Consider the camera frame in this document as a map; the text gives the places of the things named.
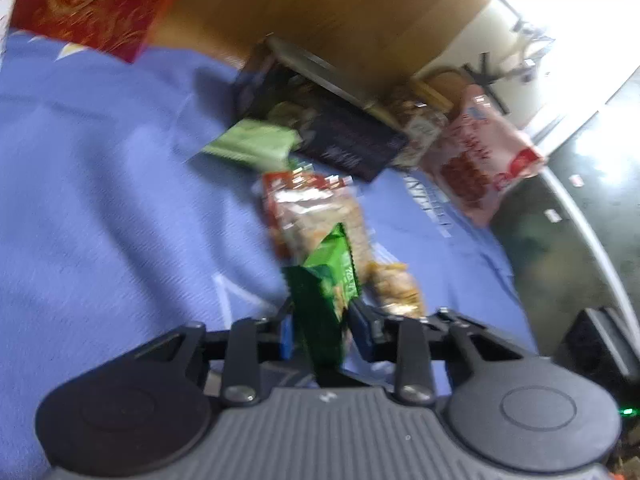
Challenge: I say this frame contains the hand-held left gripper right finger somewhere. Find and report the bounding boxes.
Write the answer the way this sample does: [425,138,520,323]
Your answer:
[347,298,524,407]

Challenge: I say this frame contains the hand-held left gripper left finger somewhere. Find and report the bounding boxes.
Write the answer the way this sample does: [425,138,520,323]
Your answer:
[133,301,297,407]

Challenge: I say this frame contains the dark green snack packet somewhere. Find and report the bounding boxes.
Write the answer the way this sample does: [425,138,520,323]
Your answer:
[281,223,362,382]

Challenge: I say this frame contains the clear peanut bag red label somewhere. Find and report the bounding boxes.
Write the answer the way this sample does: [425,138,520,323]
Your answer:
[261,169,375,267]

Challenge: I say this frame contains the black snack box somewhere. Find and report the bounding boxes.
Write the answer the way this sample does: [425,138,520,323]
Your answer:
[234,36,412,183]

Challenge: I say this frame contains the pale green snack packet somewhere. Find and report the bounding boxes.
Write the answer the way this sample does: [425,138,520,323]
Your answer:
[200,119,302,173]

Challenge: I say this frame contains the pink and white snack bag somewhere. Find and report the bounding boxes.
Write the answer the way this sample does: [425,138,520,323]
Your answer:
[419,84,548,227]

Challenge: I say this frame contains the blue blanket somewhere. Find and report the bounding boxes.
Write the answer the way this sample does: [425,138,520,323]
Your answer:
[0,29,540,480]

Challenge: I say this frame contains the glass jar with wooden lid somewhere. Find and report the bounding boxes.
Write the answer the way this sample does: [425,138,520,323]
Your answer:
[387,72,473,168]

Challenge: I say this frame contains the black coat rack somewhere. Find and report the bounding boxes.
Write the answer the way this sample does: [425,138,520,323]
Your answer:
[462,0,556,116]

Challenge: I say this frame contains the wooden headboard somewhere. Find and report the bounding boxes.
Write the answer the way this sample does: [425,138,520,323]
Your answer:
[150,0,496,111]

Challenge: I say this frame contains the red patterned box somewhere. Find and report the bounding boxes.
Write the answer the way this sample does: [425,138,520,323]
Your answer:
[10,0,201,64]

